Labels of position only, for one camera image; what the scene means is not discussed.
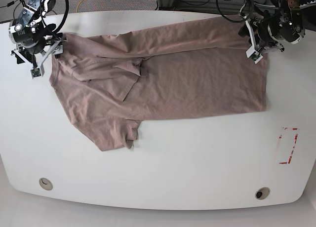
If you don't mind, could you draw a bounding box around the white power strip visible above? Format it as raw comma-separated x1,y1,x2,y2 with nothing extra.
299,0,316,9

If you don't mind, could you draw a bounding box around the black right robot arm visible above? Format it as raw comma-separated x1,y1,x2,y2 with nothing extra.
8,0,69,78

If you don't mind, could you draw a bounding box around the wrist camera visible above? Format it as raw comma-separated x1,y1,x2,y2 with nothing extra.
246,46,263,64
30,68,44,78

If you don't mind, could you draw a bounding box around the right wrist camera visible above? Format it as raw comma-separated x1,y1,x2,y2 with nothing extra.
30,68,44,78

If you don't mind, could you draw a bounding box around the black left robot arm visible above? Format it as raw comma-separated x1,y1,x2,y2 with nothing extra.
238,0,305,63

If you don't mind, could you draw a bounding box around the red tape marking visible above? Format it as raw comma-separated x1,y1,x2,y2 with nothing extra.
276,127,299,164

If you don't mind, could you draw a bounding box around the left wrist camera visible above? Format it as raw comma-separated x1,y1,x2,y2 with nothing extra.
246,46,263,64

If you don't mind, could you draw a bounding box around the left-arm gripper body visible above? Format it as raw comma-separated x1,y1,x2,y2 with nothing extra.
238,12,284,56

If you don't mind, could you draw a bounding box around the table grommet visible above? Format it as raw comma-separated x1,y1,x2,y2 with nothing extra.
255,187,270,200
39,178,53,191

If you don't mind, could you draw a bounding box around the dusty pink T-shirt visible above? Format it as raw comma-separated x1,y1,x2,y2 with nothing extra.
50,17,268,151

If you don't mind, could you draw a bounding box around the left table grommet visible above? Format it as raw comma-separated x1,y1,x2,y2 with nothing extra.
39,178,53,191

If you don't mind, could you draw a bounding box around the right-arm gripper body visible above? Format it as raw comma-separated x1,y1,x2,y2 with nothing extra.
11,37,66,71

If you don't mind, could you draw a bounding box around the right table grommet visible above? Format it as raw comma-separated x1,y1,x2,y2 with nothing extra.
255,187,270,200

